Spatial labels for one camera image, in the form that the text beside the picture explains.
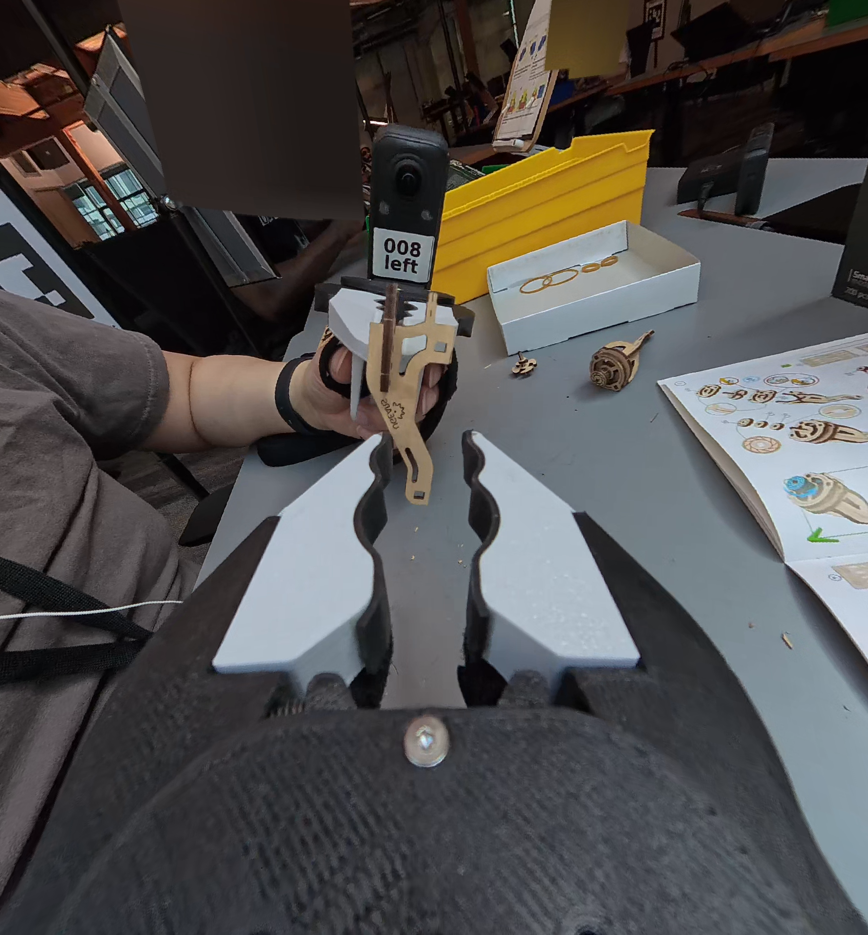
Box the black and white marker board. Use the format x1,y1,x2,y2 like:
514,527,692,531
0,164,121,330

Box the white cardboard box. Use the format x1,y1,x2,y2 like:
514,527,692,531
486,219,702,357

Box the standing instruction poster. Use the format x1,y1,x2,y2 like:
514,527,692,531
492,0,552,153

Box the black device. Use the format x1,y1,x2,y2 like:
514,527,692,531
678,146,746,207
733,122,777,217

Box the thin wooden sheet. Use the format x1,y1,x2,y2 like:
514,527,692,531
678,207,771,229

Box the person's left hand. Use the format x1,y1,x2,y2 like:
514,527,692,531
302,342,443,442

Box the dark green box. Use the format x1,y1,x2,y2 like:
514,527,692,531
444,162,508,191

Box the black strap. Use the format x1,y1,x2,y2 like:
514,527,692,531
0,546,151,689

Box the narrow wooden plate part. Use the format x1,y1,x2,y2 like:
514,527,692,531
377,285,403,396

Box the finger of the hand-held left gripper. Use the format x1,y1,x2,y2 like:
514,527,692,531
393,296,458,382
329,288,388,441

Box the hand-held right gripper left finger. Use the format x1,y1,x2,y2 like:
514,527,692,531
212,432,394,708

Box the yellow plastic bin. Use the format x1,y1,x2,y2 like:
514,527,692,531
430,130,656,305

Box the open instruction booklet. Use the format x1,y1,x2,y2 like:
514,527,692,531
656,326,868,714

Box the wooden lever part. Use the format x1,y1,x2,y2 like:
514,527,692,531
368,288,459,507

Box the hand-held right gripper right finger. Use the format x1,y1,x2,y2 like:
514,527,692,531
462,430,641,708

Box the white cord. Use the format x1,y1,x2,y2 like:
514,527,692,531
0,599,184,623

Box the wooden gear assembly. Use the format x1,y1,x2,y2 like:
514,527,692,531
589,329,656,394

